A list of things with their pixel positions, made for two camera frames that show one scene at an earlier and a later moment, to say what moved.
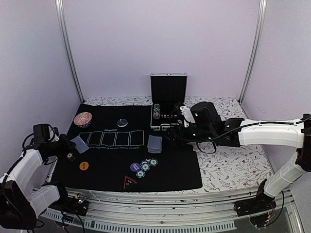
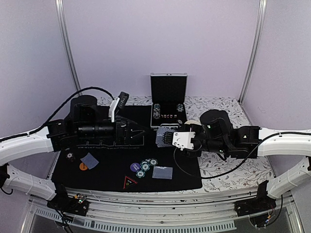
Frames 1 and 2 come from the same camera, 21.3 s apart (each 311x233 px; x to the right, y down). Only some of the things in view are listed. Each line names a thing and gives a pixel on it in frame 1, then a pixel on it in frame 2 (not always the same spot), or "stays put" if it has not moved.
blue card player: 80,144 to 90,161
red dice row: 169,116 stays put
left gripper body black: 60,149 to 90,131
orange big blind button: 83,165 stays put
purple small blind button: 135,167 stays put
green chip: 140,174 stays put
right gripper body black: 184,139 to 186,153
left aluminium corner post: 60,3 stays put
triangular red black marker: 128,182 stays put
